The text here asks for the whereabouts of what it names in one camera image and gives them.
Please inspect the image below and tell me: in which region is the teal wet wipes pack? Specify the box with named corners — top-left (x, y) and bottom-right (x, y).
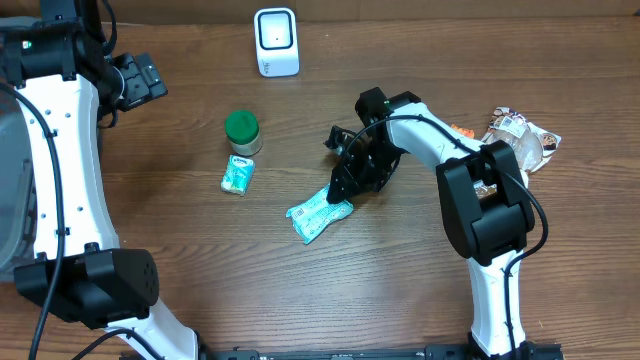
top-left (285, 185), bottom-right (354, 245)

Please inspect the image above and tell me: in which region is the small teal tissue pack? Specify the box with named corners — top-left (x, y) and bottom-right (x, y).
top-left (220, 155), bottom-right (255, 196)

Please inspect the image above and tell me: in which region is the orange tissue pack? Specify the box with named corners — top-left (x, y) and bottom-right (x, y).
top-left (451, 124), bottom-right (475, 139)

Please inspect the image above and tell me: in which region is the green lid jar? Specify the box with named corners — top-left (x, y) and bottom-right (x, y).
top-left (224, 110), bottom-right (263, 157)

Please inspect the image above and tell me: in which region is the brown bread snack bag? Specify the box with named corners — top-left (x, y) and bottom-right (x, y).
top-left (481, 107), bottom-right (562, 186)

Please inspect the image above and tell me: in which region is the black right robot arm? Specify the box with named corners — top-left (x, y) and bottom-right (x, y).
top-left (325, 88), bottom-right (537, 359)

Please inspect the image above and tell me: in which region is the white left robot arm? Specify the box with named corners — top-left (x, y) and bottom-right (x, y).
top-left (1, 0), bottom-right (206, 359)

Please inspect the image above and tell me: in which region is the white barcode scanner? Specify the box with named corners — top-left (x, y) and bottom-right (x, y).
top-left (254, 7), bottom-right (300, 78)

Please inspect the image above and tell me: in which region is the grey plastic basket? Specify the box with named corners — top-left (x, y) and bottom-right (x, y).
top-left (1, 92), bottom-right (36, 283)

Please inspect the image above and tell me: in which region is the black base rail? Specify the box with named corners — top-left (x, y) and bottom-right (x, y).
top-left (119, 344), bottom-right (566, 360)

